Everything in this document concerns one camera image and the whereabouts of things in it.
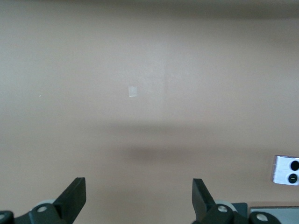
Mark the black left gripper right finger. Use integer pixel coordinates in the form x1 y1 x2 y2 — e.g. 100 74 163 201
191 178 282 224

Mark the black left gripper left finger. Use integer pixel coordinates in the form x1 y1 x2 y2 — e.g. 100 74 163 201
0 177 86 224

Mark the lavender flip phone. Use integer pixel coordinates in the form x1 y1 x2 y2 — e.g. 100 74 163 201
271 154 299 185

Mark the black mouse pad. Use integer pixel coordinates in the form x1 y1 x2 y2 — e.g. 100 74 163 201
230 202 249 219

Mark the silver laptop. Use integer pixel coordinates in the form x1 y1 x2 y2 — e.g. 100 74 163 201
249 206 299 224

